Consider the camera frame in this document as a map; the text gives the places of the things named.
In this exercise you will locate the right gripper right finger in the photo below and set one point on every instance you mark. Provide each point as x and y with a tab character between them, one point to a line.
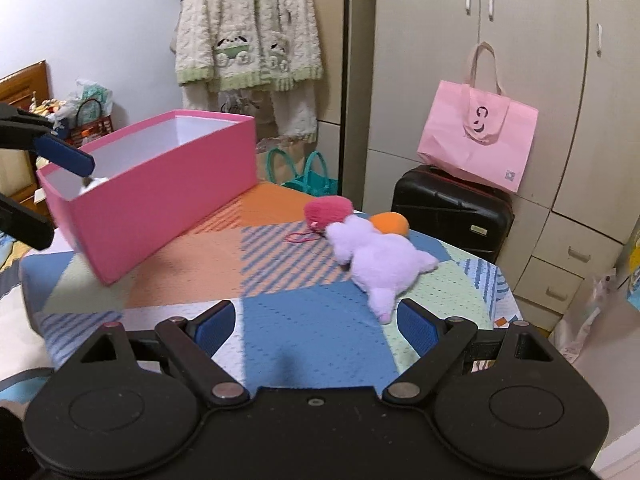
502	399

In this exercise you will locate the black suitcase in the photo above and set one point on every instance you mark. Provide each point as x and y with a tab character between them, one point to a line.
466	215

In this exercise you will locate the cream knitted cardigan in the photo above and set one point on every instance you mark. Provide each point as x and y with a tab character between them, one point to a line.
241	44

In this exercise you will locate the basket with items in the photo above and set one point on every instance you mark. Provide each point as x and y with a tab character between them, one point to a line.
83	116

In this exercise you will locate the colourful paper gift bag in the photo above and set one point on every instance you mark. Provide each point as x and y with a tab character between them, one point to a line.
631	263

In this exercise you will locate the orange soft ball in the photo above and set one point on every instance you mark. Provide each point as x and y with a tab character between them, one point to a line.
390	222

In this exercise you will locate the beige wardrobe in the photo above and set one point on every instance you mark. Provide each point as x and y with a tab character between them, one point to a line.
538	98

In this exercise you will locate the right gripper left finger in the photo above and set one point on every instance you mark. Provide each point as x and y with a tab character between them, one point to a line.
135	402

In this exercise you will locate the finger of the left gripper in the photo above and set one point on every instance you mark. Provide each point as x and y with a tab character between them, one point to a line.
64	155

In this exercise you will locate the magenta fluffy pompom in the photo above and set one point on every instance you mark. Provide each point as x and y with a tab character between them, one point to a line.
320	213

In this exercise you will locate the teal handled bag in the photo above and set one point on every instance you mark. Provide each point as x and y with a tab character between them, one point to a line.
314	180

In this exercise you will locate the wooden cabinet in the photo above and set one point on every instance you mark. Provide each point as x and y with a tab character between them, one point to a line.
19	181

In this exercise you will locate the patchwork knitted blanket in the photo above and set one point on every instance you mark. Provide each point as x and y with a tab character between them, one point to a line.
300	321

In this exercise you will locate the pink tote bag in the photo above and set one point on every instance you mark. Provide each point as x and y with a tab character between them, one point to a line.
477	135

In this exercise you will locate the lilac plush toy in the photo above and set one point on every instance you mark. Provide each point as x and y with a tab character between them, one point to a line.
381	265

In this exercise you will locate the pink storage box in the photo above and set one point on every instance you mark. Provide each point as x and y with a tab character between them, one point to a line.
158	178

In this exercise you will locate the white panda plush toy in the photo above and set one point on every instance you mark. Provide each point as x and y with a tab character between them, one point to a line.
90	183

